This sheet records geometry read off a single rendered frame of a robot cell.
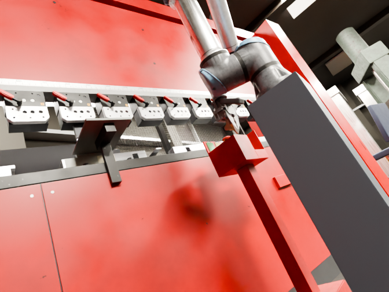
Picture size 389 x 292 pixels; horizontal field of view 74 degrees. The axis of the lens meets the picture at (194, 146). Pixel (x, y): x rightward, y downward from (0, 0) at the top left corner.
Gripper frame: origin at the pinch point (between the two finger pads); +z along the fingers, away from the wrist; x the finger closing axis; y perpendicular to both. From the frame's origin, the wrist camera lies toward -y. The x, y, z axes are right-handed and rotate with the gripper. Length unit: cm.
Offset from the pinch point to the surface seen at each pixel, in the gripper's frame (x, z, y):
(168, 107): -1, -36, 38
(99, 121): 57, -13, 21
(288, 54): -160, -95, -1
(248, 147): 8.5, 11.8, -6.2
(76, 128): 53, -25, 48
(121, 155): 37, -8, 42
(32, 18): 61, -93, 53
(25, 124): 73, -27, 50
